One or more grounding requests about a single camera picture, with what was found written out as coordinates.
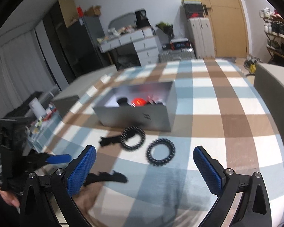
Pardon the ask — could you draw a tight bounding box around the black long hair clip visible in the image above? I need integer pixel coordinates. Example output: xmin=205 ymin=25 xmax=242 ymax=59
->
xmin=99 ymin=135 xmax=122 ymax=147
xmin=83 ymin=171 xmax=128 ymax=187

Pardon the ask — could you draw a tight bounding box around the black spiral hair tie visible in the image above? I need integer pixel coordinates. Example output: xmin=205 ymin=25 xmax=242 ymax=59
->
xmin=120 ymin=126 xmax=146 ymax=151
xmin=145 ymin=138 xmax=176 ymax=167

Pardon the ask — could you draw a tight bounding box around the black claw hair clip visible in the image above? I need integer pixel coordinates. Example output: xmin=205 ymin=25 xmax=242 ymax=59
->
xmin=117 ymin=97 xmax=130 ymax=107

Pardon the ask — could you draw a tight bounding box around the red round badge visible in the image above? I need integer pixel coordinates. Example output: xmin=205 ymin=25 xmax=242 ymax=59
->
xmin=131 ymin=97 xmax=147 ymax=107

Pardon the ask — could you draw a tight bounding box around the small red clear hair clip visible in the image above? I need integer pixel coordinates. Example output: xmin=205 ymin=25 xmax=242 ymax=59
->
xmin=148 ymin=95 xmax=156 ymax=105

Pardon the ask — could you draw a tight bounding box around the person's left hand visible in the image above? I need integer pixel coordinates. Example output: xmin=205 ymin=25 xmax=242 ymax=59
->
xmin=0 ymin=190 xmax=20 ymax=208

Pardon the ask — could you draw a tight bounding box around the grey left nightstand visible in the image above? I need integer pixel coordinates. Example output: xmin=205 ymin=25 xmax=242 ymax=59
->
xmin=52 ymin=65 xmax=117 ymax=118

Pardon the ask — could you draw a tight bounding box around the grey nightstand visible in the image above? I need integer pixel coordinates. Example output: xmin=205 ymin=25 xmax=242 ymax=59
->
xmin=254 ymin=63 xmax=284 ymax=144
xmin=52 ymin=65 xmax=117 ymax=118

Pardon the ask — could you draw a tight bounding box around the white thermos bottle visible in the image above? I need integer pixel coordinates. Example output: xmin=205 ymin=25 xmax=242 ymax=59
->
xmin=29 ymin=98 xmax=47 ymax=118

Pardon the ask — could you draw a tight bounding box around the checkered plaid tablecloth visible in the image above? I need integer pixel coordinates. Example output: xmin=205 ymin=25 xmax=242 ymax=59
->
xmin=44 ymin=59 xmax=284 ymax=226

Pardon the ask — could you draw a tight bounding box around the silver grey open box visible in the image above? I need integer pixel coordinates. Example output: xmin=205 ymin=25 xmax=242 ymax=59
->
xmin=93 ymin=81 xmax=177 ymax=132

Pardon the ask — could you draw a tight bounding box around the black refrigerator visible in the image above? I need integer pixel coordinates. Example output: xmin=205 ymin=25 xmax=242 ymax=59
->
xmin=68 ymin=16 xmax=111 ymax=75

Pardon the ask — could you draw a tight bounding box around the dark wardrobe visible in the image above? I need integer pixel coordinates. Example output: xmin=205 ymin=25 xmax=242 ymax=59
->
xmin=42 ymin=0 xmax=80 ymax=84

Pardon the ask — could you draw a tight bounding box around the grey right nightstand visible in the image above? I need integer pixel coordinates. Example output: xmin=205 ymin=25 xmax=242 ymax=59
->
xmin=254 ymin=63 xmax=284 ymax=144

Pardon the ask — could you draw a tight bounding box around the white drawer desk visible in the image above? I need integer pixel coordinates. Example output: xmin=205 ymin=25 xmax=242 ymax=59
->
xmin=99 ymin=27 xmax=162 ymax=66

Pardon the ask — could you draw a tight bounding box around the silver aluminium suitcase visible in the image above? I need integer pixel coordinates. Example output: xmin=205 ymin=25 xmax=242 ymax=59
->
xmin=158 ymin=48 xmax=196 ymax=63

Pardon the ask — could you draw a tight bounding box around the grey arched mirror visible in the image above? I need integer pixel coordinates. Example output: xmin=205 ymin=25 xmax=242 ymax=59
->
xmin=108 ymin=12 xmax=136 ymax=30

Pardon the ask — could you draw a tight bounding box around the open cardboard box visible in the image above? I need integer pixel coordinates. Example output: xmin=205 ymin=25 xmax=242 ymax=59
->
xmin=84 ymin=6 xmax=101 ymax=17

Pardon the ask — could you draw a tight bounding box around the black red box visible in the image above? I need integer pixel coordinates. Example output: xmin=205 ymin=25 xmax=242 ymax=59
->
xmin=162 ymin=38 xmax=191 ymax=50

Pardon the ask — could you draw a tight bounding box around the green flower bouquet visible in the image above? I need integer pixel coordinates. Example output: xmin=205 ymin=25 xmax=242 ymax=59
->
xmin=156 ymin=22 xmax=174 ymax=40

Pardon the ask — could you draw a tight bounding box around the wooden shoe rack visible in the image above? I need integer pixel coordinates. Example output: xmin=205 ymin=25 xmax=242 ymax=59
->
xmin=259 ymin=7 xmax=284 ymax=65

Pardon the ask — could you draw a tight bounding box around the white upright suitcase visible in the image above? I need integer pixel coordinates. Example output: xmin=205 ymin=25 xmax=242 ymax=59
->
xmin=188 ymin=17 xmax=215 ymax=58

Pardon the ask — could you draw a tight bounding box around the black shoe box stack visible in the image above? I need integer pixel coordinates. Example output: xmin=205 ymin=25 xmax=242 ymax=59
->
xmin=183 ymin=4 xmax=208 ymax=19

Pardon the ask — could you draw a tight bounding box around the wooden door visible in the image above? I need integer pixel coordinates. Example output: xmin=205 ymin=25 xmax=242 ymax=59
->
xmin=201 ymin=0 xmax=248 ymax=58

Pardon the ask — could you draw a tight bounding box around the yellow shoe box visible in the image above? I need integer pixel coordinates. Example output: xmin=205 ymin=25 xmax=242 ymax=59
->
xmin=181 ymin=0 xmax=202 ymax=6

